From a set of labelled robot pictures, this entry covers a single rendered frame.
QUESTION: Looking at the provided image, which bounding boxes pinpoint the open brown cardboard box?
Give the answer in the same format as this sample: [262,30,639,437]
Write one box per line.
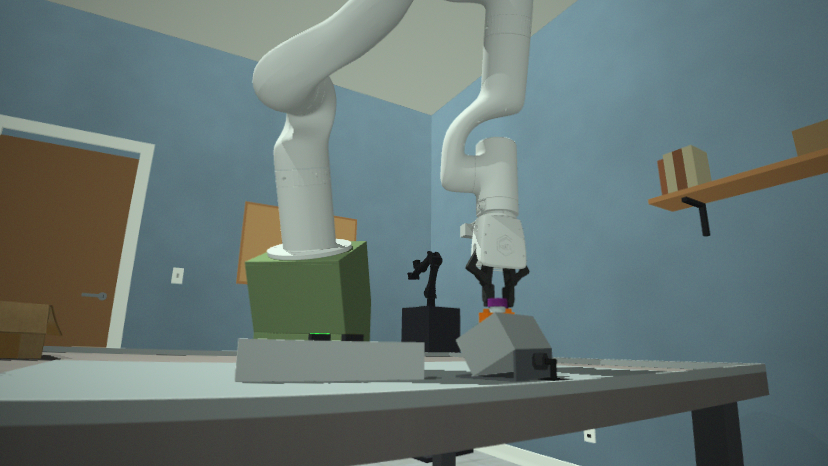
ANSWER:
[0,301,63,359]

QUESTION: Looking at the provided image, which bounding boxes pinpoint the white key housing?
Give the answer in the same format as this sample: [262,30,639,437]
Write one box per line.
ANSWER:
[456,312,569,382]

